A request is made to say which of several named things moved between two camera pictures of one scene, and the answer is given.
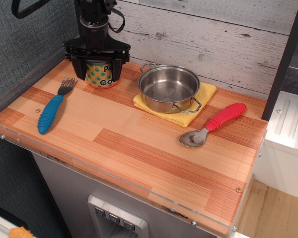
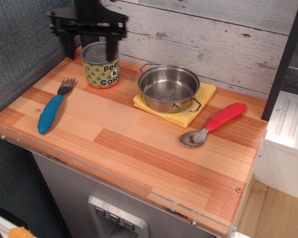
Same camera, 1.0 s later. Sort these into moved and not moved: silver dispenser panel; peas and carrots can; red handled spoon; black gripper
Moved: black gripper
Not moved: silver dispenser panel; peas and carrots can; red handled spoon
